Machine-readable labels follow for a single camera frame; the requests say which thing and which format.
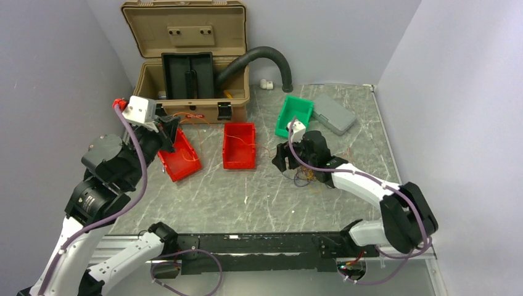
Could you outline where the red bin centre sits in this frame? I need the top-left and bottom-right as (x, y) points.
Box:
(222, 122), (256, 170)

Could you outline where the black corrugated hose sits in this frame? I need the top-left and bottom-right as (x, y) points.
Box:
(215, 46), (294, 94)

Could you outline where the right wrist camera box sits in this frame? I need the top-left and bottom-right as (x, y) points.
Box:
(287, 118), (307, 142)

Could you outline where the red bin left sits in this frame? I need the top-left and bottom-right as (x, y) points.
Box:
(158, 128), (202, 182)

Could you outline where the white pipe fitting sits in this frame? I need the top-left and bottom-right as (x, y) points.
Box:
(260, 79), (274, 90)

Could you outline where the orange cable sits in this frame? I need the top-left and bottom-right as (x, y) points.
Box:
(171, 112), (273, 164)

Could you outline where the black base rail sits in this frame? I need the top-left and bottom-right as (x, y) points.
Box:
(154, 231), (377, 275)

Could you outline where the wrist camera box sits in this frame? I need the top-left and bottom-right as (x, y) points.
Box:
(287, 118), (307, 142)
(122, 96), (158, 133)

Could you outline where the red bin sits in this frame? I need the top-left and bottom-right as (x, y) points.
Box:
(222, 122), (256, 170)
(158, 128), (202, 182)

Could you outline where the yellow tool in toolbox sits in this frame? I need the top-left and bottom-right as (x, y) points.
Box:
(223, 90), (233, 99)

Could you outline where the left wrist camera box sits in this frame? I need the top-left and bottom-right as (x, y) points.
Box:
(122, 96), (158, 133)

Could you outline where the grey plastic case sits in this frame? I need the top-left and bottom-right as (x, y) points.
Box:
(312, 94), (356, 136)

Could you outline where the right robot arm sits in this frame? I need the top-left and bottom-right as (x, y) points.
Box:
(272, 131), (439, 259)

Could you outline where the green plastic bin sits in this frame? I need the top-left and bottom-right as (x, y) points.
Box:
(274, 95), (314, 138)

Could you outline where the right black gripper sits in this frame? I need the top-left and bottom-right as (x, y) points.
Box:
(272, 133), (316, 172)

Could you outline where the black toolbox tray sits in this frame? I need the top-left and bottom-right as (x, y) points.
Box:
(161, 52), (215, 100)

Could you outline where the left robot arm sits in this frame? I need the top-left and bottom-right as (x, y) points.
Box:
(20, 116), (180, 295)

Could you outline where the tan open toolbox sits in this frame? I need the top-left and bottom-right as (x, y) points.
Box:
(121, 1), (250, 123)

